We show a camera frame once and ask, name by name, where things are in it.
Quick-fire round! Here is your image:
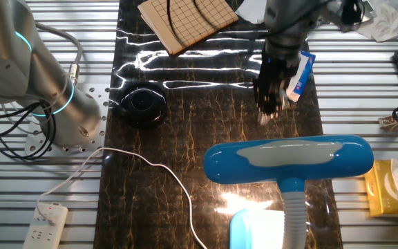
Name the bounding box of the black camera cable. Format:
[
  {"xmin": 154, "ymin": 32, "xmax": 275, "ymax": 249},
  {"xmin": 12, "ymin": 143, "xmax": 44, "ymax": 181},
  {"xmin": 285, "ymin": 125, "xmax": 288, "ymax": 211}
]
[{"xmin": 192, "ymin": 0, "xmax": 222, "ymax": 31}]

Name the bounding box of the silver robot mounting plate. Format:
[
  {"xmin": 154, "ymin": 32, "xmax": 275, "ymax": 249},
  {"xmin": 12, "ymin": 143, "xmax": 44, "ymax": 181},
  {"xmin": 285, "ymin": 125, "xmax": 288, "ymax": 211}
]
[{"xmin": 24, "ymin": 82, "xmax": 110, "ymax": 156}]

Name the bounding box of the crumpled white paper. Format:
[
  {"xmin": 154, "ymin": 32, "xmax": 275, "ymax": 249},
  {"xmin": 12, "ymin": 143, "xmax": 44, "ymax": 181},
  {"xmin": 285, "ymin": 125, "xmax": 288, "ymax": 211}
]
[{"xmin": 356, "ymin": 0, "xmax": 398, "ymax": 43}]

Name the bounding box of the grey cable with connector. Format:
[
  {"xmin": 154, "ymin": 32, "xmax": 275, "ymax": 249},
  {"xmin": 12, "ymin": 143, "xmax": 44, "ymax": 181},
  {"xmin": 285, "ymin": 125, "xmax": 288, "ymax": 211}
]
[{"xmin": 35, "ymin": 21, "xmax": 84, "ymax": 86}]

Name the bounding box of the black round dish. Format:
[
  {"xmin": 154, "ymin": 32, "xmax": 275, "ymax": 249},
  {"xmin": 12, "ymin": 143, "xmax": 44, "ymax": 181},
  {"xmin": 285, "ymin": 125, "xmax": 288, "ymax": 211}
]
[{"xmin": 118, "ymin": 82, "xmax": 168, "ymax": 131}]

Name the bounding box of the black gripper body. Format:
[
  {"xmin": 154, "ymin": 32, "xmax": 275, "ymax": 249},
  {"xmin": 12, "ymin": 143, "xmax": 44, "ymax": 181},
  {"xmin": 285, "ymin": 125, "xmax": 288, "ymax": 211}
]
[{"xmin": 253, "ymin": 47, "xmax": 302, "ymax": 105}]

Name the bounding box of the blue and white carton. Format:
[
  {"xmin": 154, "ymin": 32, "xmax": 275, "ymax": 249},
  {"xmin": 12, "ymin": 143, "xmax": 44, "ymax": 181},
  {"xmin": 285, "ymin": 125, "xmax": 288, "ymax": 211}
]
[{"xmin": 286, "ymin": 50, "xmax": 316, "ymax": 103}]

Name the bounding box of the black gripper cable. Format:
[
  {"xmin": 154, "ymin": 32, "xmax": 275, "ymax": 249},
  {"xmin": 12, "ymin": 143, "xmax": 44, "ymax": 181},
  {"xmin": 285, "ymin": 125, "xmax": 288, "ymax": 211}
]
[{"xmin": 165, "ymin": 0, "xmax": 188, "ymax": 39}]

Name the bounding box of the white power strip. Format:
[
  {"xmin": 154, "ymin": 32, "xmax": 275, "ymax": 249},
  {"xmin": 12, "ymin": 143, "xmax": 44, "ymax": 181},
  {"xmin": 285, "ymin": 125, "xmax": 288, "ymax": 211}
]
[{"xmin": 22, "ymin": 203, "xmax": 69, "ymax": 249}]

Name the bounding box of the yellow tissue pack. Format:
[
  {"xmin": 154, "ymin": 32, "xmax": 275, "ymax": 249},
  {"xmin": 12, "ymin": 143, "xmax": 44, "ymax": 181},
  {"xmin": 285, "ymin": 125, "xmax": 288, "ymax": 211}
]
[{"xmin": 363, "ymin": 158, "xmax": 398, "ymax": 218}]

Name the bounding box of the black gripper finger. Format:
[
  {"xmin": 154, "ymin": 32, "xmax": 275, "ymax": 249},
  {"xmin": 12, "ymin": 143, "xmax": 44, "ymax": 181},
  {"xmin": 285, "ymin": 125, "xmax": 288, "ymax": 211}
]
[
  {"xmin": 256, "ymin": 102, "xmax": 273, "ymax": 126},
  {"xmin": 276, "ymin": 88, "xmax": 292, "ymax": 111}
]

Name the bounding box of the wooden grid board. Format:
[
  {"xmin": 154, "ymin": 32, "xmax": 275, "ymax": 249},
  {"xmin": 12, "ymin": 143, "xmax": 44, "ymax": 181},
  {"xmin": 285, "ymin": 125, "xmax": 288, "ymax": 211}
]
[{"xmin": 137, "ymin": 0, "xmax": 240, "ymax": 56}]

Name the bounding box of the blue desk lamp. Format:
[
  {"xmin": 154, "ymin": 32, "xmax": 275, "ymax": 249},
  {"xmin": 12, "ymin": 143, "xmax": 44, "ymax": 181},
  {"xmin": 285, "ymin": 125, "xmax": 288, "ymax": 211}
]
[{"xmin": 204, "ymin": 134, "xmax": 375, "ymax": 249}]

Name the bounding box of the white paper sheet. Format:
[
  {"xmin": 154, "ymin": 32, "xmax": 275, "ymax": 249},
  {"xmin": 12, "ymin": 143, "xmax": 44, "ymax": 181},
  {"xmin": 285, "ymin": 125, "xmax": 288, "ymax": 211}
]
[{"xmin": 235, "ymin": 0, "xmax": 267, "ymax": 25}]

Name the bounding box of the white lamp power cord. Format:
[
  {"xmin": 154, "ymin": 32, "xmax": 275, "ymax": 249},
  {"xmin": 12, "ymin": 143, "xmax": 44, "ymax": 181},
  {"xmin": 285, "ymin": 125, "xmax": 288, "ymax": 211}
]
[{"xmin": 36, "ymin": 147, "xmax": 209, "ymax": 249}]

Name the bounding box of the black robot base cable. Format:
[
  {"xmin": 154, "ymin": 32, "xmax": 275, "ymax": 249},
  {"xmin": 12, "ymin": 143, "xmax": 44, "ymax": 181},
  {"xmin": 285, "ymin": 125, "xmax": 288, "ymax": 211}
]
[
  {"xmin": 0, "ymin": 101, "xmax": 43, "ymax": 139},
  {"xmin": 0, "ymin": 102, "xmax": 57, "ymax": 162}
]

